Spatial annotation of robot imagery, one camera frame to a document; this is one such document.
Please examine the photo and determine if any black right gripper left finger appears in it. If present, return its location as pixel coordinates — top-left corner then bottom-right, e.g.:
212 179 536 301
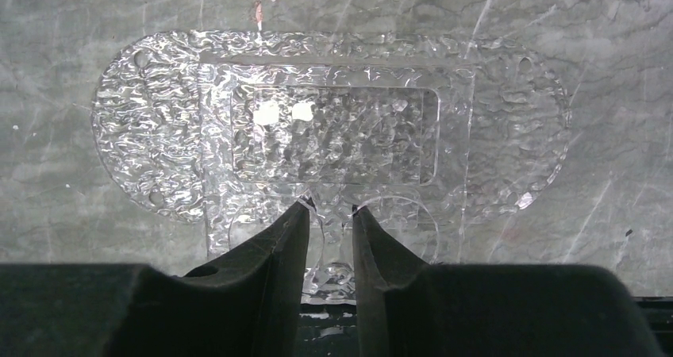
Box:
1 202 310 356

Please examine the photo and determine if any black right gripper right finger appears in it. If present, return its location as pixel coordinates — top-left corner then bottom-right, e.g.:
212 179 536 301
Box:
352 206 663 356

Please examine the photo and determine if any clear textured acrylic tray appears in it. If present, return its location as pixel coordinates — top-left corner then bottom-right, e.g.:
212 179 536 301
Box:
197 63 475 304

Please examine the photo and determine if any clear oval textured mat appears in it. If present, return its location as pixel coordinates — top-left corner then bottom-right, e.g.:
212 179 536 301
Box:
91 30 571 222

